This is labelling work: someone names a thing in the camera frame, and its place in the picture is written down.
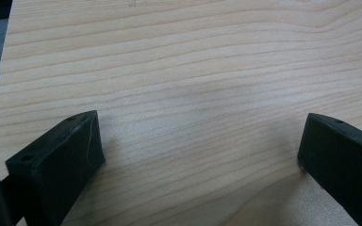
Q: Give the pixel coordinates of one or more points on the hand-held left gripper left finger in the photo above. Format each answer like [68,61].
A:
[56,166]

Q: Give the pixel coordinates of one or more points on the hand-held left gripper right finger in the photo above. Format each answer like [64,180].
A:
[345,166]

